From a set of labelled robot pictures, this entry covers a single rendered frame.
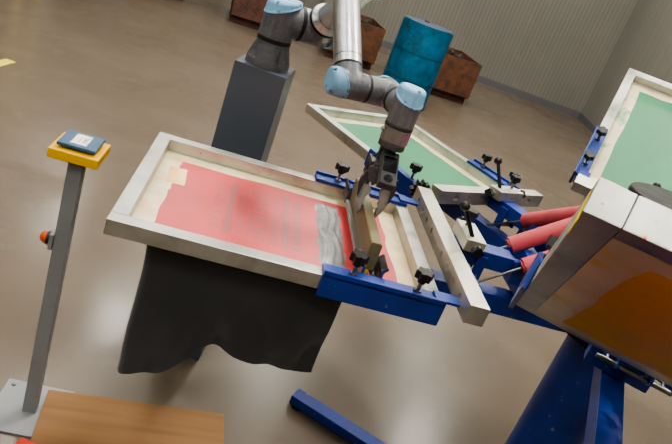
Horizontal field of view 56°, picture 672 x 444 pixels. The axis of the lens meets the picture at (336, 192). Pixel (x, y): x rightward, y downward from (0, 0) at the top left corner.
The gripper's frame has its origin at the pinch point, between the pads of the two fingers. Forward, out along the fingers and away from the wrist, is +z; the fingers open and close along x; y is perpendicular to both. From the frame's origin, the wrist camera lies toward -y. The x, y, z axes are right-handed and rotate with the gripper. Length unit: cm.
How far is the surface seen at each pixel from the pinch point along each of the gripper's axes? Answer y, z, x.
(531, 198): 61, 2, -74
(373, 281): -29.4, 3.7, 0.4
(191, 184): 6.8, 9.2, 46.6
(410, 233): 7.0, 5.6, -16.1
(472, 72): 733, 55, -263
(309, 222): 3.5, 9.2, 13.2
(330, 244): -7.2, 8.6, 7.9
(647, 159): 81, -22, -123
